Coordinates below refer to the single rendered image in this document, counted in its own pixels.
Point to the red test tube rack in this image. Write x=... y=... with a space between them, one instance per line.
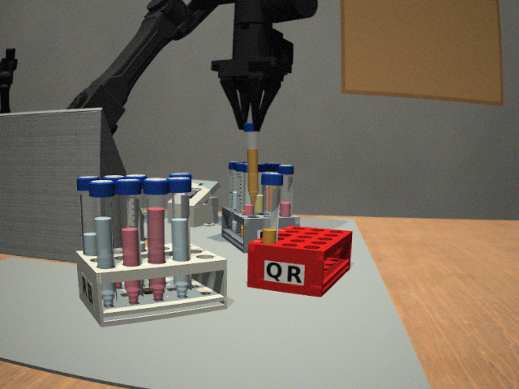
x=299 y=262

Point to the white test tube rack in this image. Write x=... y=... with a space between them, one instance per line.
x=208 y=287

